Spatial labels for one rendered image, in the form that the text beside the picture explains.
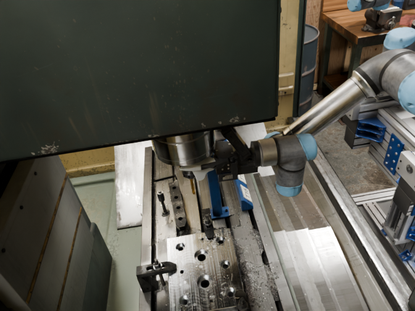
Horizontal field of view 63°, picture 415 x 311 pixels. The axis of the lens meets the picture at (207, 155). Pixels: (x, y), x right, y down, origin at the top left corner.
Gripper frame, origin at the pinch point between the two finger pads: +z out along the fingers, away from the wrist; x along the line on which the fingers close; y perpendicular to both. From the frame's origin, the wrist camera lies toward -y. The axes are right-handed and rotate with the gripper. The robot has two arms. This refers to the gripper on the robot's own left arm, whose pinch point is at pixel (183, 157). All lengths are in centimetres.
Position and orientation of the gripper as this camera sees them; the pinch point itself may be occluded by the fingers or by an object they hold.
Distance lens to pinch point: 89.0
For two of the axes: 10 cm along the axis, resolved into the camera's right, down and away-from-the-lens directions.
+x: -1.2, -6.1, 7.8
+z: -9.9, 1.3, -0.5
